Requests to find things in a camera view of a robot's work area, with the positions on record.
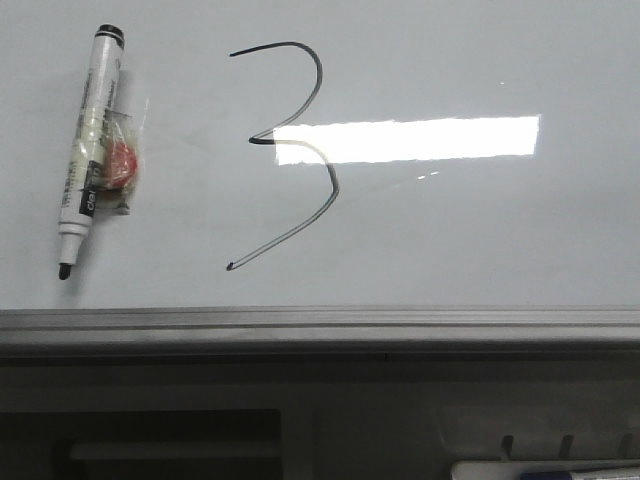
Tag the white black whiteboard marker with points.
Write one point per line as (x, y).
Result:
(103, 158)

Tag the white whiteboard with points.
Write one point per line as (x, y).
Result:
(330, 176)

